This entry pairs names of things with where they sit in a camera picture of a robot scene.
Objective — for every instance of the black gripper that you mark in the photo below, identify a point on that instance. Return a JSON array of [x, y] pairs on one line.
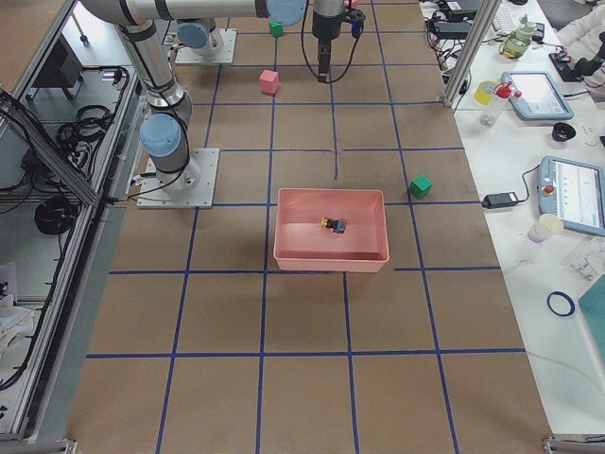
[[324, 25]]

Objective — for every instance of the yellow push button switch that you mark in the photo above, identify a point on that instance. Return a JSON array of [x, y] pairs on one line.
[[337, 226]]

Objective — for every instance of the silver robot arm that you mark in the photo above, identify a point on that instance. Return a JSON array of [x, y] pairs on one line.
[[302, 9], [164, 134]]

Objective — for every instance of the green cube far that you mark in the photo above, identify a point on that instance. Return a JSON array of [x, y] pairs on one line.
[[275, 28]]

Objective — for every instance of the pink cube near arms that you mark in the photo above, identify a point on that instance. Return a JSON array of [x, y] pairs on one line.
[[269, 82]]

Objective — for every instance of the yellow tape roll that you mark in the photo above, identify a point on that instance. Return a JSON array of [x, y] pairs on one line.
[[484, 91]]

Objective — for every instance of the green cube near bin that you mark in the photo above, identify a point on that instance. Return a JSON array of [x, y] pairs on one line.
[[420, 186]]

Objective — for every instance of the clear squeeze bottle red cap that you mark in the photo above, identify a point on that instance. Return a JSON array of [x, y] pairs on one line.
[[501, 95]]

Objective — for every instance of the green lidded jar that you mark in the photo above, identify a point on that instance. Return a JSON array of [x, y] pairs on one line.
[[518, 41]]

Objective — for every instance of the pink plastic bin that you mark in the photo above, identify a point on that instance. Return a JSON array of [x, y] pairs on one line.
[[300, 243]]

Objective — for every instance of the far teach pendant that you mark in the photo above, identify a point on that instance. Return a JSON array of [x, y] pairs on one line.
[[541, 98]]

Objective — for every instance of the teach pendant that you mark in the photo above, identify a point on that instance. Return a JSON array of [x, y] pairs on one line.
[[541, 98], [574, 192]]

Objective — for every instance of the black power adapter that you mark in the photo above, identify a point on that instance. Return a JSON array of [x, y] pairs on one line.
[[500, 200]]

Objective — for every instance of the near teach pendant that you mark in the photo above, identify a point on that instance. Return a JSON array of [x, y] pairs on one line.
[[574, 192]]

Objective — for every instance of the white cloth in cabinet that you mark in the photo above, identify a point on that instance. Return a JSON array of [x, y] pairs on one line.
[[16, 322]]

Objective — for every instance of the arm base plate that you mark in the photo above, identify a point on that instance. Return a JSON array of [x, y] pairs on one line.
[[201, 48], [194, 188]]

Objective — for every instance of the aluminium frame post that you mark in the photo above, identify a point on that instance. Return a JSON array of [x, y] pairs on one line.
[[479, 28]]

